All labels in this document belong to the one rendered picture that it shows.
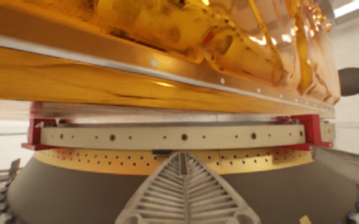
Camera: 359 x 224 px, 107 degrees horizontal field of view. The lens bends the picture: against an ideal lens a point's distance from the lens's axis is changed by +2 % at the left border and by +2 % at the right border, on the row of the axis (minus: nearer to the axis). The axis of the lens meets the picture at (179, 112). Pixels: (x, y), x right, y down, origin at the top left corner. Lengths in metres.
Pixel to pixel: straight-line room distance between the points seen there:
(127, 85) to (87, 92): 0.05
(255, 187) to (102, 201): 0.33
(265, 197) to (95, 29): 0.42
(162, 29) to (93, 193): 0.36
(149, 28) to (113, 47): 0.06
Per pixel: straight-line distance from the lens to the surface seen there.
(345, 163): 0.25
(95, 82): 0.19
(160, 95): 0.20
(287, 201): 0.43
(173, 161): 0.17
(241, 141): 0.33
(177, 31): 0.24
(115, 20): 0.21
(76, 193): 0.43
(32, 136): 0.56
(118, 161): 0.38
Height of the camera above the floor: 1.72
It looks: 5 degrees up
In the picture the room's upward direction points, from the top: 1 degrees counter-clockwise
